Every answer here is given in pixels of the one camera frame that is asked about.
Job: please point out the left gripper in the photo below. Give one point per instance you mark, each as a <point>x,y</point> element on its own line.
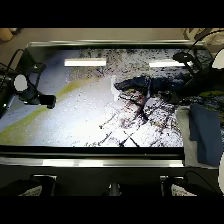
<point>48,101</point>

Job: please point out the blue shirt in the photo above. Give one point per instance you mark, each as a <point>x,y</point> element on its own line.
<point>206,133</point>

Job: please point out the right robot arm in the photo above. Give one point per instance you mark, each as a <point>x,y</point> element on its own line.
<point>203,81</point>

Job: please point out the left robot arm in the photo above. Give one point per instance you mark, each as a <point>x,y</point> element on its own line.
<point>28,91</point>

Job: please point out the silver frame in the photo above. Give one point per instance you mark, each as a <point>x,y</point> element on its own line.
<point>100,162</point>

